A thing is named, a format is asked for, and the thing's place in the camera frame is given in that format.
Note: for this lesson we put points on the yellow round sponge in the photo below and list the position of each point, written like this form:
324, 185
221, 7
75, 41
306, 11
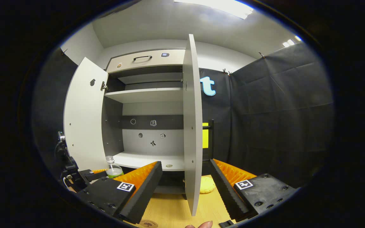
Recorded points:
207, 185

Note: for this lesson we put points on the clear bottle with green label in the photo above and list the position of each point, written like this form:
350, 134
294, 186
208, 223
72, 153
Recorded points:
114, 172

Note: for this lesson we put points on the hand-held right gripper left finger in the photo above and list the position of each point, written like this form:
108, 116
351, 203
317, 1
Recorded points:
144, 196

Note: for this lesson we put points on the white cabinet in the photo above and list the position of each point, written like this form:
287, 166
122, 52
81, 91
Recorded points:
150, 160

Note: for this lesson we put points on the white cabinet shelf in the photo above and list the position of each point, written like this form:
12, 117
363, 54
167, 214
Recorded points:
144, 95

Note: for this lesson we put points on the small ceiling light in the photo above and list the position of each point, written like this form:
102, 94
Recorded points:
291, 41

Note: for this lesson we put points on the white cabinet door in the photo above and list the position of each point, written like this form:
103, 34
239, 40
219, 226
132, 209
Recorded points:
192, 126
84, 120

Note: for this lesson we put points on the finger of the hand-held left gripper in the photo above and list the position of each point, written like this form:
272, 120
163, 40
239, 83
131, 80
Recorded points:
95, 174

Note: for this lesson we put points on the metal door hinge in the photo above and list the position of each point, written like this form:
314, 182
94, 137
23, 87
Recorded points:
104, 86

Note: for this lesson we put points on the beige cabinet drawer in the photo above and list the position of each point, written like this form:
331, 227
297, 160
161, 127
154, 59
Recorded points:
169, 61

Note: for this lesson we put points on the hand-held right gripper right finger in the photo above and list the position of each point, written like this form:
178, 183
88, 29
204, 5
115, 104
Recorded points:
225, 193

